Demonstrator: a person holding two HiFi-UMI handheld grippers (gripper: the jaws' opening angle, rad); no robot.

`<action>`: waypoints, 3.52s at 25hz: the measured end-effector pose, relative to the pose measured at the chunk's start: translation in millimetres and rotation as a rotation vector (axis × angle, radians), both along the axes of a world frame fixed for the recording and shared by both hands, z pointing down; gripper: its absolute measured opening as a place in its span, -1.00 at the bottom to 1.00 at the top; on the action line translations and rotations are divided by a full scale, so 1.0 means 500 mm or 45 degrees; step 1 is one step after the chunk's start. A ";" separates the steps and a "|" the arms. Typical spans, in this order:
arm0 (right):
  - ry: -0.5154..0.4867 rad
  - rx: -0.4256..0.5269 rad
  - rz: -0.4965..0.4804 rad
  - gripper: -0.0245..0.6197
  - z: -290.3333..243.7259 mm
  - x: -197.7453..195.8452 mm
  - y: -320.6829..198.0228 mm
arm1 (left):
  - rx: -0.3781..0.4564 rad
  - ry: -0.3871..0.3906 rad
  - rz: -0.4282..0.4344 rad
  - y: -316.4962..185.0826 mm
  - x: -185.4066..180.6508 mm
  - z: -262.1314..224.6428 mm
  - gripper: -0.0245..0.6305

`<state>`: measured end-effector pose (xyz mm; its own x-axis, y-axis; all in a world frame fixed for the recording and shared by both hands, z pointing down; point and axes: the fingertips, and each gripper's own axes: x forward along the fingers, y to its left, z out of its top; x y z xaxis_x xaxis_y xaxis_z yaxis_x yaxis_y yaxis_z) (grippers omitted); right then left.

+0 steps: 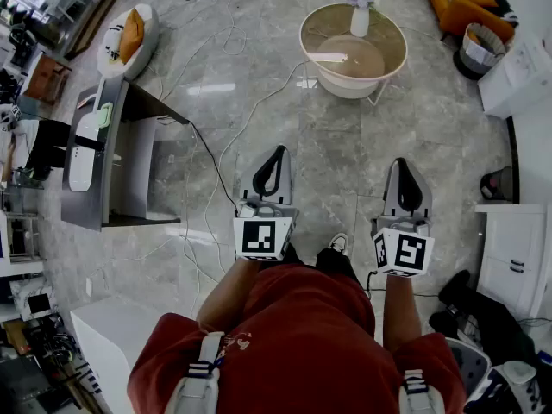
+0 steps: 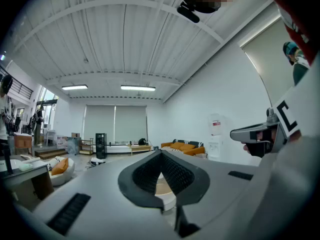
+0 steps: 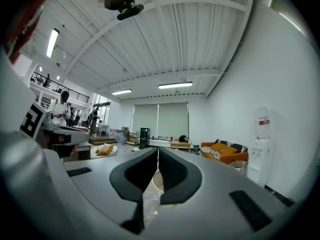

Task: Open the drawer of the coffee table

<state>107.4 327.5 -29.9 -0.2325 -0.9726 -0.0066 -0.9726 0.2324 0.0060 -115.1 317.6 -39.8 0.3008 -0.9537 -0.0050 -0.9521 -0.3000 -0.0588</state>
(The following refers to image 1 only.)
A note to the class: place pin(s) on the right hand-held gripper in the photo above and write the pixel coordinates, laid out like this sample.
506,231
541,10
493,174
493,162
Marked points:
407,250

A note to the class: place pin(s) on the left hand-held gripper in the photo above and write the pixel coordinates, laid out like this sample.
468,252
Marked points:
259,240

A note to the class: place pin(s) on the person's right forearm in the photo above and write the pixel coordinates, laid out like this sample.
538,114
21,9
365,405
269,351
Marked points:
401,313

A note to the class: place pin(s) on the person's left forearm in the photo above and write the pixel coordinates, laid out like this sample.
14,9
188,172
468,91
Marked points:
224,293

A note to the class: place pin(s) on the round glass coffee table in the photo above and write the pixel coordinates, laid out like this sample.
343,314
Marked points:
388,37

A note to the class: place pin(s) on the person's right white shoe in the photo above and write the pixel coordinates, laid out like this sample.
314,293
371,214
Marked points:
338,243

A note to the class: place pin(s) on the small dark bin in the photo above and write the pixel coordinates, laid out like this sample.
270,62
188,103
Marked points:
496,183

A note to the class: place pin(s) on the person's black trousers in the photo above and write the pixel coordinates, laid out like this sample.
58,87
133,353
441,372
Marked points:
336,263

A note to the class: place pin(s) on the black bag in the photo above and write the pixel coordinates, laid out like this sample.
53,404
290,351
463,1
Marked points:
487,317

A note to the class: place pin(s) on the person's red shirt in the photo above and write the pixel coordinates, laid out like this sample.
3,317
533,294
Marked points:
302,339

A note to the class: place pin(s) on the black desk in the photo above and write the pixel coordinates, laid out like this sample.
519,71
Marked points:
112,153

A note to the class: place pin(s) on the plain white box cabinet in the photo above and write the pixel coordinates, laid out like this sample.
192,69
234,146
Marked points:
517,76

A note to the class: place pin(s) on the grey woven basket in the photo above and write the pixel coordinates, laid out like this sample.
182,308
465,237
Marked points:
483,52

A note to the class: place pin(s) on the pale green case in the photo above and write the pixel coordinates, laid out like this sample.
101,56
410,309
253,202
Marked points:
104,115

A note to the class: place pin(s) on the white grey device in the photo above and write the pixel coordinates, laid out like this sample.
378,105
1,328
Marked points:
474,369

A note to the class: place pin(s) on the white vase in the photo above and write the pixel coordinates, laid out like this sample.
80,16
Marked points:
360,22

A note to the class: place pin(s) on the long white board device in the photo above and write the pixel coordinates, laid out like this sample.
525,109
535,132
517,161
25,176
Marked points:
82,166

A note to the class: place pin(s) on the white bean bag chair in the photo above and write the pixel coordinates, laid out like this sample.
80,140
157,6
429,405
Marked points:
148,37

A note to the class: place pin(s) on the orange sofa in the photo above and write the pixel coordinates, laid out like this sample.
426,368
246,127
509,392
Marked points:
466,13

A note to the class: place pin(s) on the orange pillow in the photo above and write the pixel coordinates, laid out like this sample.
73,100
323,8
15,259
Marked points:
131,35

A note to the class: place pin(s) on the white printed pillow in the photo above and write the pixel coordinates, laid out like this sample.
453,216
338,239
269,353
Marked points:
113,41

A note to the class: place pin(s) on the low white cabinet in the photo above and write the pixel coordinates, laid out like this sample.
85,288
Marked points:
112,339

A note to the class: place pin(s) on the black striped blanket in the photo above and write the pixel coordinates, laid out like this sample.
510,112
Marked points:
502,2

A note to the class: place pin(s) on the wooden floor platform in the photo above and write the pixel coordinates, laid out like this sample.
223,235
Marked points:
97,22

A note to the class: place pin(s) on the small wooden side table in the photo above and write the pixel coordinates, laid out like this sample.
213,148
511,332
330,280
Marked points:
47,78

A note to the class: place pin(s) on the small monitor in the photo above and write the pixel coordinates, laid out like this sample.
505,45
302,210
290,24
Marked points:
39,304

